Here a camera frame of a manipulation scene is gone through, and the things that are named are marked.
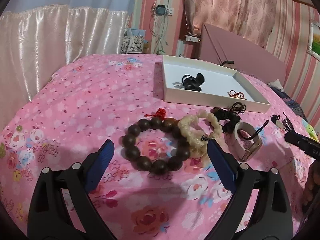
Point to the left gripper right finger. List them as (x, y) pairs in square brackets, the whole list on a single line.
[(259, 207)]

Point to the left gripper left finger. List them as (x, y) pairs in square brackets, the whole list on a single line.
[(61, 207)]

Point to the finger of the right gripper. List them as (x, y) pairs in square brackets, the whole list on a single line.
[(309, 146)]

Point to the white strap wrist watch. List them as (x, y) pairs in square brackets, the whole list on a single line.
[(245, 141)]

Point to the red string charm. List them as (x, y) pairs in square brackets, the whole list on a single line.
[(237, 95)]

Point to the black hair claw clip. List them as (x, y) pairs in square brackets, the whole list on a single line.
[(193, 83)]

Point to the person's right hand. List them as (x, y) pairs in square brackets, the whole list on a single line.
[(311, 186)]

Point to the black scrunchie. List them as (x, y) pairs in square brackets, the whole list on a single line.
[(228, 116)]

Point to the pink floral bed sheet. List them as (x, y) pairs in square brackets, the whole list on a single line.
[(86, 103)]

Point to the pink headboard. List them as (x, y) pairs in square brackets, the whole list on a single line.
[(218, 45)]

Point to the white shallow cardboard tray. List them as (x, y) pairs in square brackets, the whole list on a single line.
[(219, 81)]

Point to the pink patterned curtain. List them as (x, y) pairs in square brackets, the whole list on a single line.
[(250, 19)]

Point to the cream satin curtain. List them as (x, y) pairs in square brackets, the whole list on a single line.
[(37, 42)]

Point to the patterned tote bag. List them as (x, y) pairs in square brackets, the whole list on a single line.
[(133, 41)]

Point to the framed wall picture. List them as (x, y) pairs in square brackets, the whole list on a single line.
[(314, 40)]

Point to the wall socket with chargers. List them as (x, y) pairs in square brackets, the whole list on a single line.
[(161, 10)]

